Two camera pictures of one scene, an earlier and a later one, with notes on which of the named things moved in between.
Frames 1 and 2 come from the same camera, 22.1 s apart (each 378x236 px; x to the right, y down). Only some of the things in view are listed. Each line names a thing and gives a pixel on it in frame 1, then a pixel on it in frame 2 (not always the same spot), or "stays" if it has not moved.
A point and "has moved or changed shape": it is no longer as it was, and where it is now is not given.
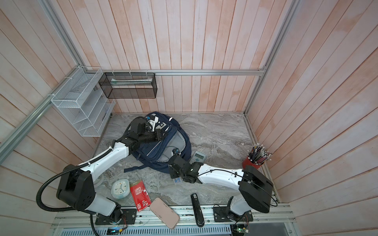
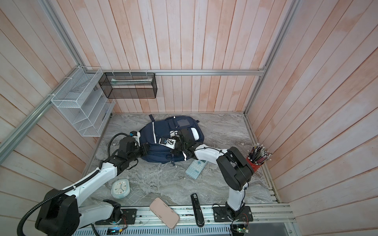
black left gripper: (157, 134) -> (144, 150)
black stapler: (197, 210) stays
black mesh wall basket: (129, 85) stays
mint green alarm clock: (120, 188) stays
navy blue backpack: (157, 155) has moved or changed shape
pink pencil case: (165, 213) stays
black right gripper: (172, 169) -> (177, 137)
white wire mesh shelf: (79, 100) stays
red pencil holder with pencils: (257, 156) stays
